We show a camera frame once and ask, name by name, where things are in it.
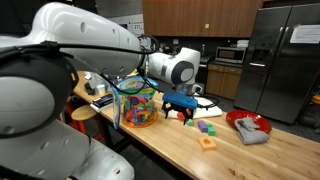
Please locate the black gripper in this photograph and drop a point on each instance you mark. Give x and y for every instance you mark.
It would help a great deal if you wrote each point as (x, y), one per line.
(181, 108)

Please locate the light orange block with hole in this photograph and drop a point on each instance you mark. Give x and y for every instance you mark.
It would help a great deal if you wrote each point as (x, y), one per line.
(207, 143)

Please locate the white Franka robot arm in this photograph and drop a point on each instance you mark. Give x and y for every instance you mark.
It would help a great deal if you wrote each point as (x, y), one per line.
(66, 33)

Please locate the purple foam block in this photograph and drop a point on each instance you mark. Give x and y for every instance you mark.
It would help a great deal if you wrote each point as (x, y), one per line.
(202, 126)

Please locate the green bone-shaped foam block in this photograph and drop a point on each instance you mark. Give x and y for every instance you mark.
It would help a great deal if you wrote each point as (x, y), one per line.
(211, 131)

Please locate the clear plastic bag of blocks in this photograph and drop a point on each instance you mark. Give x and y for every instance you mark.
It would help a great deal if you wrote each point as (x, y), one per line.
(138, 110)

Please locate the brown wooden lower cabinet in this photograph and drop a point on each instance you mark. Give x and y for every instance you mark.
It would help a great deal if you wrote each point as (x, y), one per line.
(223, 81)

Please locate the grey knitted cloth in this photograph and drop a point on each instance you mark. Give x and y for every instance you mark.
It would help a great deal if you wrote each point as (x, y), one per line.
(250, 133)

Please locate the white book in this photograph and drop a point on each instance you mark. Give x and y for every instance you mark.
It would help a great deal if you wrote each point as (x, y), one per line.
(101, 108)

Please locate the silver microwave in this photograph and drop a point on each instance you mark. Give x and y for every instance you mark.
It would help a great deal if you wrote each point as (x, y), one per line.
(230, 55)

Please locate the white cup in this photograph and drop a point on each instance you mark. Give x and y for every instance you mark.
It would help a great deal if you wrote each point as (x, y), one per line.
(100, 89)

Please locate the red plate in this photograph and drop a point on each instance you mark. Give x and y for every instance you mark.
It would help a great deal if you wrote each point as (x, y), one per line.
(258, 120)

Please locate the green sticker on cabinet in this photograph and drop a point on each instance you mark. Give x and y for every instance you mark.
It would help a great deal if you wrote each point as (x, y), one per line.
(207, 26)

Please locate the wooden stool red legs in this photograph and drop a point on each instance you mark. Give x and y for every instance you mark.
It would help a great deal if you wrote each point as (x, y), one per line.
(83, 112)

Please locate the white stack above microwave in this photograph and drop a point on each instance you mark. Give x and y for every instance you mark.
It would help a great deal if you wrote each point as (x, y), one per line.
(243, 43)

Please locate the brown wooden upper cabinets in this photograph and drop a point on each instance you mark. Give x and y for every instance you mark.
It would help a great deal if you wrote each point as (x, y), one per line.
(186, 16)

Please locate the stainless steel refrigerator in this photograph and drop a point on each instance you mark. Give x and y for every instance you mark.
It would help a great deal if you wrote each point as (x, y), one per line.
(280, 66)

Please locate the white paper on refrigerator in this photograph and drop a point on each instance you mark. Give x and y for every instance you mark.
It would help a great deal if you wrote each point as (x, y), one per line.
(306, 34)

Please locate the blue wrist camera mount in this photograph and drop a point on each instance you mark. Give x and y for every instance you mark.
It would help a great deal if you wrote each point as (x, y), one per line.
(180, 99)

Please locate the black metal table frame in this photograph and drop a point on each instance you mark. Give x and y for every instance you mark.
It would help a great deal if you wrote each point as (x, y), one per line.
(106, 131)

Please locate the white wall poster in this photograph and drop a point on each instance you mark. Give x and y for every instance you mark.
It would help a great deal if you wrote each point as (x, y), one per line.
(133, 25)

